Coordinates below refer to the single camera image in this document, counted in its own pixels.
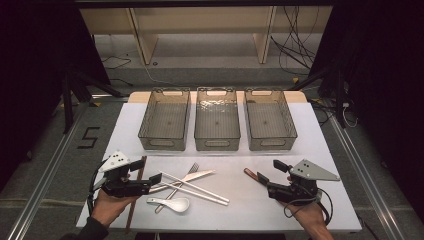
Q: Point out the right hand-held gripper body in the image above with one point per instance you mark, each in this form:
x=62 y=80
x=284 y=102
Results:
x=300 y=191

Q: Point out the person's right hand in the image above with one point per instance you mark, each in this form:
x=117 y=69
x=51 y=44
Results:
x=311 y=215

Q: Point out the white table sheet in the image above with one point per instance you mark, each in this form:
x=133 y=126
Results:
x=240 y=193

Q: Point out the light wooden desk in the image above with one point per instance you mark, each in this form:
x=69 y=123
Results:
x=206 y=20

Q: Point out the white chopstick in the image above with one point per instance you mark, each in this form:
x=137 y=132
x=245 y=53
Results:
x=206 y=197
x=200 y=189

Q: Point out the dark curtain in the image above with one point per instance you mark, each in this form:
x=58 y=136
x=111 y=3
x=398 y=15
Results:
x=383 y=83
x=33 y=66

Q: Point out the black metal stand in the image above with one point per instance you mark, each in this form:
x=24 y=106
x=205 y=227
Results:
x=68 y=103
x=339 y=96

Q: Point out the smoky clear plastic bin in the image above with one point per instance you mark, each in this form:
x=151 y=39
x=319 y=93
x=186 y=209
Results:
x=268 y=123
x=216 y=123
x=165 y=123

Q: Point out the person's left hand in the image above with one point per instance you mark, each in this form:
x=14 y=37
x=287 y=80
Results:
x=108 y=208

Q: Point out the steel knife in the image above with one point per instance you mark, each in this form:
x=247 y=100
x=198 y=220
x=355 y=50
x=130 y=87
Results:
x=200 y=174

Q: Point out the steel fork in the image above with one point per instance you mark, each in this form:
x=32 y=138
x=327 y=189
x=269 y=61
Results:
x=191 y=170

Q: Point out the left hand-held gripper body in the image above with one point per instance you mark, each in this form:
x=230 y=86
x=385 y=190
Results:
x=116 y=186

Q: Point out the brown spoon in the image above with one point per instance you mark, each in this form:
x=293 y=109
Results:
x=250 y=173

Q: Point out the metal floor rail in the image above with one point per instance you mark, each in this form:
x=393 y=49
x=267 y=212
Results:
x=43 y=186
x=366 y=180

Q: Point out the white ceramic spoon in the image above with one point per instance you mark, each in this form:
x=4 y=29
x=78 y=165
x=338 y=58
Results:
x=176 y=204

